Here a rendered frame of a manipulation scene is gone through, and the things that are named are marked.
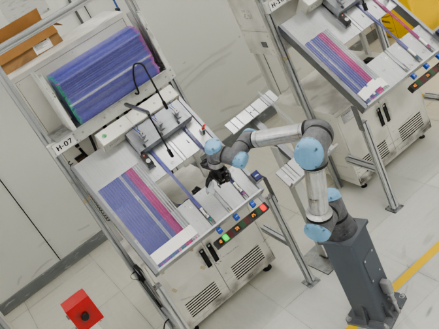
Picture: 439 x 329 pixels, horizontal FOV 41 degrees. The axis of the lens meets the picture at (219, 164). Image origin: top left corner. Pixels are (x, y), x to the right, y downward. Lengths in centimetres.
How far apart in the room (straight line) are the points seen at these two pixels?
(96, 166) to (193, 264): 78
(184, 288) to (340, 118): 138
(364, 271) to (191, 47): 267
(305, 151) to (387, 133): 172
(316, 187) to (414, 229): 123
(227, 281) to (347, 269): 88
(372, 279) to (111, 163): 141
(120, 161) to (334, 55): 136
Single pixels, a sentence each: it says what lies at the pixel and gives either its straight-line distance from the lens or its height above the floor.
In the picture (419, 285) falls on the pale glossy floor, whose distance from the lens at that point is 322.
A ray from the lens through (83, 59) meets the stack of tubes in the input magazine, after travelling 299.
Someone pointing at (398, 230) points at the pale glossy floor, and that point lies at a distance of 356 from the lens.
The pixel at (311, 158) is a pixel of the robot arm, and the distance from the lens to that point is 229.
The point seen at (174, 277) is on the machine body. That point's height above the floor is 42.
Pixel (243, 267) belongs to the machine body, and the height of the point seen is 17.
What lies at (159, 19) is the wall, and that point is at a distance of 474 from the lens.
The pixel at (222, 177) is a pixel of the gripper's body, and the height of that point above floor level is 99.
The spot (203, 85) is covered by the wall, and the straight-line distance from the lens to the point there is 495.
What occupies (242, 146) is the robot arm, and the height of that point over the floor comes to 113.
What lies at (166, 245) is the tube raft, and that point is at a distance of 288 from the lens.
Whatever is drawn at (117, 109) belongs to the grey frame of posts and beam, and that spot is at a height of 134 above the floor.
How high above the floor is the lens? 227
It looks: 27 degrees down
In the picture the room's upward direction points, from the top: 28 degrees counter-clockwise
